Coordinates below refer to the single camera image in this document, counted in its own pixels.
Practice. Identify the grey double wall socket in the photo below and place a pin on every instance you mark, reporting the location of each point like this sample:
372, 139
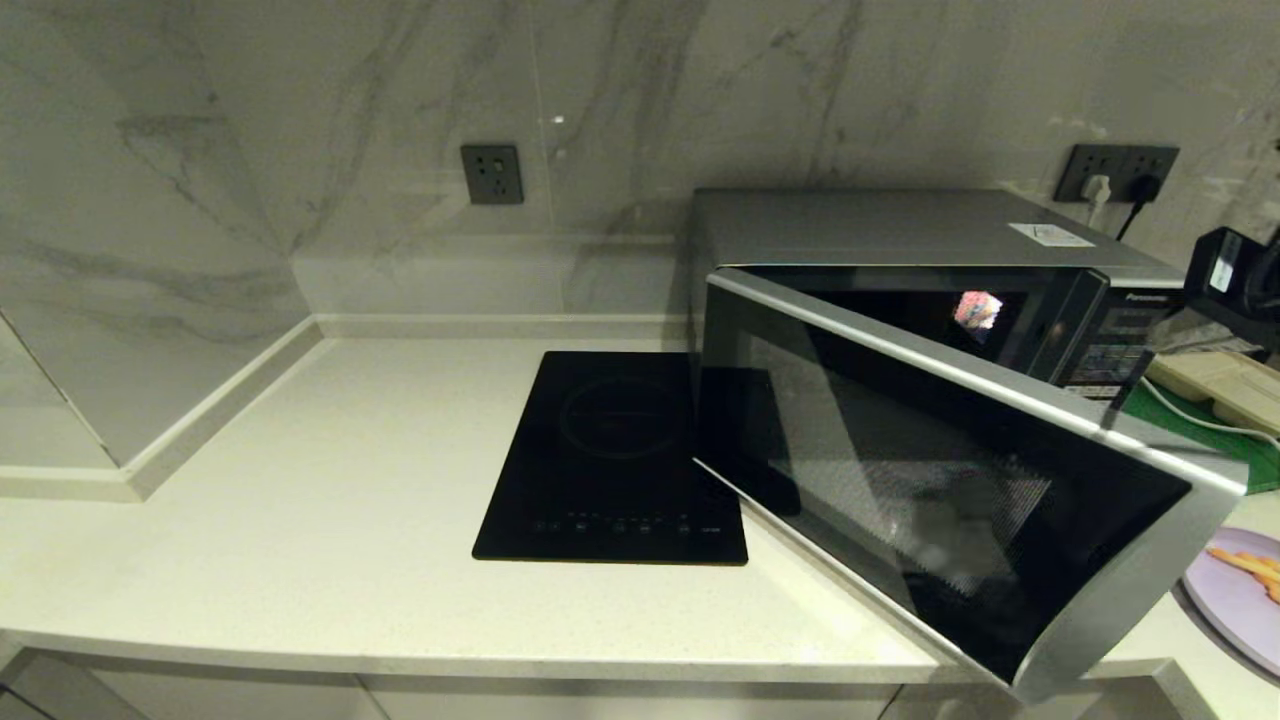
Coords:
1125, 158

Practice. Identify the grey single wall socket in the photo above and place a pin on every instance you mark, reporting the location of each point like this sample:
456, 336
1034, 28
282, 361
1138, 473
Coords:
492, 175

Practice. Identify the black power plug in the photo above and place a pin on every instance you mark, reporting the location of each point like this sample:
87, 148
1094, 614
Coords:
1146, 188

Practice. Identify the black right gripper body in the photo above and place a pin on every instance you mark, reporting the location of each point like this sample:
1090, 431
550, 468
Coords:
1215, 290

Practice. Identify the purple round plate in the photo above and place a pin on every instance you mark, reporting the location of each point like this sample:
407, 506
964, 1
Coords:
1240, 610

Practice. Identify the white label sticker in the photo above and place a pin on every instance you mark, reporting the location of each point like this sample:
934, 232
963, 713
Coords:
1050, 234

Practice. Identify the black induction cooktop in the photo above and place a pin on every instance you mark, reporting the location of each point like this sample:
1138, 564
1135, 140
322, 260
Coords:
600, 460

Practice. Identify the white power plug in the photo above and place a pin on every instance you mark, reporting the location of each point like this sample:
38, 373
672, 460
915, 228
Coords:
1095, 188

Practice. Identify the grey cabinet front panel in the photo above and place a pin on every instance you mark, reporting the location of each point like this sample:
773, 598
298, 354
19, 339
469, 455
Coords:
950, 705

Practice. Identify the black glass microwave door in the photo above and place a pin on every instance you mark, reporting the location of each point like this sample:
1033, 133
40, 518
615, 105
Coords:
950, 500

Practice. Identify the green plastic tray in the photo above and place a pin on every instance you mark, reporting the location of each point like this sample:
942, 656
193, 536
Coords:
1200, 445

